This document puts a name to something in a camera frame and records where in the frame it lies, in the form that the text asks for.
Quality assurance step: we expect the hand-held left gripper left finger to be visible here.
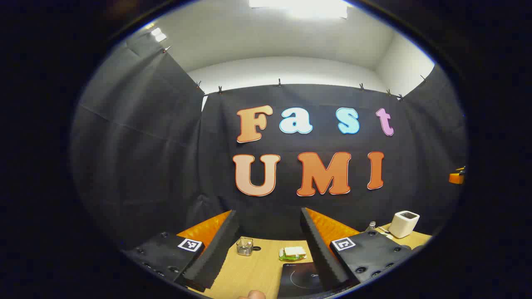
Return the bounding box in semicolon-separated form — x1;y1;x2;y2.
123;210;241;292

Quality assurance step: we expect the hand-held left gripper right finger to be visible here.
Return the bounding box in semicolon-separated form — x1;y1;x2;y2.
300;207;412;291

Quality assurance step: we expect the black induction cooktop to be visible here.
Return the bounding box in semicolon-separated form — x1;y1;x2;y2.
277;262;329;298

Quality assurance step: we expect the sandwich with lettuce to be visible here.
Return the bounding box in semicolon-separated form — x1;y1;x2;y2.
279;246;307;262

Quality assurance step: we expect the small glass jar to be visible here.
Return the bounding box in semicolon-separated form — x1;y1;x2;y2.
236;237;254;256

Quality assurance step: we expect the white toaster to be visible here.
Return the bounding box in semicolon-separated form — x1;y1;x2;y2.
389;211;420;239

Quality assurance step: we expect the black backdrop cloth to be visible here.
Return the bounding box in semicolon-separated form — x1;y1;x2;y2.
71;31;468;250

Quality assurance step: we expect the row of black cloth clips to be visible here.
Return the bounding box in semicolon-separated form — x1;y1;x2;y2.
162;46;429;102

